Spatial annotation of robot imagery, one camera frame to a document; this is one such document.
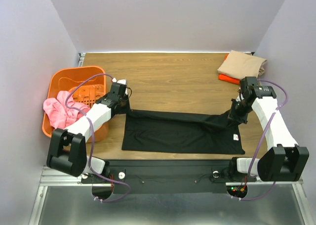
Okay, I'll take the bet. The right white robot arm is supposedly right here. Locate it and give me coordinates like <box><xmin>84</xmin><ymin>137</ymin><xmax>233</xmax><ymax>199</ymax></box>
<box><xmin>227</xmin><ymin>77</ymin><xmax>309</xmax><ymax>182</ymax></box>

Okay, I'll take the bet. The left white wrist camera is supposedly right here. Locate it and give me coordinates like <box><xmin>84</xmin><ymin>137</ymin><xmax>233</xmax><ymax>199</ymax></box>
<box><xmin>112</xmin><ymin>78</ymin><xmax>127</xmax><ymax>86</ymax></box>

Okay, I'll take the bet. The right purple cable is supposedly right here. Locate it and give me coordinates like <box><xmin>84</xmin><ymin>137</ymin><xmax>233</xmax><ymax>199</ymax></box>
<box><xmin>231</xmin><ymin>80</ymin><xmax>289</xmax><ymax>201</ymax></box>

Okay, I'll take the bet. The black t shirt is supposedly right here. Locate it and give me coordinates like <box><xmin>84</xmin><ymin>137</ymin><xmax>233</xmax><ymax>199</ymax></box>
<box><xmin>122</xmin><ymin>109</ymin><xmax>245</xmax><ymax>155</ymax></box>

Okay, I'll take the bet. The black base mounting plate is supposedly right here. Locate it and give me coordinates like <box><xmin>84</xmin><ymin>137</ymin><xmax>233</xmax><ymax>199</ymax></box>
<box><xmin>81</xmin><ymin>158</ymin><xmax>257</xmax><ymax>195</ymax></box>

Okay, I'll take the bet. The purple cable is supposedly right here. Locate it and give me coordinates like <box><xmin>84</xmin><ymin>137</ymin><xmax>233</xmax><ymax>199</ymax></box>
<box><xmin>64</xmin><ymin>73</ymin><xmax>131</xmax><ymax>203</ymax></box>
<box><xmin>231</xmin><ymin>80</ymin><xmax>289</xmax><ymax>201</ymax></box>

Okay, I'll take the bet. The folded tan t shirt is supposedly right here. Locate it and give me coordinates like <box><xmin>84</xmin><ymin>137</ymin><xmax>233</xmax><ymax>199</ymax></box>
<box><xmin>217</xmin><ymin>49</ymin><xmax>268</xmax><ymax>82</ymax></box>

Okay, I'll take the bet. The orange plastic basket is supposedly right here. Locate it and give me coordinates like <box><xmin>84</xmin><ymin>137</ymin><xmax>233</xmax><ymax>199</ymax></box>
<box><xmin>41</xmin><ymin>66</ymin><xmax>110</xmax><ymax>143</ymax></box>

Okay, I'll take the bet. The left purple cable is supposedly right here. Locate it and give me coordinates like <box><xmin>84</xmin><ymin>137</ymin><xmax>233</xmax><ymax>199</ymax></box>
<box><xmin>64</xmin><ymin>73</ymin><xmax>131</xmax><ymax>203</ymax></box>

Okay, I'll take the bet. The folded orange t shirt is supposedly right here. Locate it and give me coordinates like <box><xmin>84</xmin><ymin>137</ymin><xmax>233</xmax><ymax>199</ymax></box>
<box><xmin>217</xmin><ymin>51</ymin><xmax>242</xmax><ymax>85</ymax></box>

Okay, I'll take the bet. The pink t shirt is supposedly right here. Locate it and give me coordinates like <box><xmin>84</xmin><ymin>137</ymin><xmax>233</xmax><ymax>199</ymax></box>
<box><xmin>43</xmin><ymin>90</ymin><xmax>90</xmax><ymax>129</ymax></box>

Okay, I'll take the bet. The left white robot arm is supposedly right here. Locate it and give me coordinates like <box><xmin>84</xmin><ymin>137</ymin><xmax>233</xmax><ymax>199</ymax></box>
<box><xmin>46</xmin><ymin>79</ymin><xmax>130</xmax><ymax>182</ymax></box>

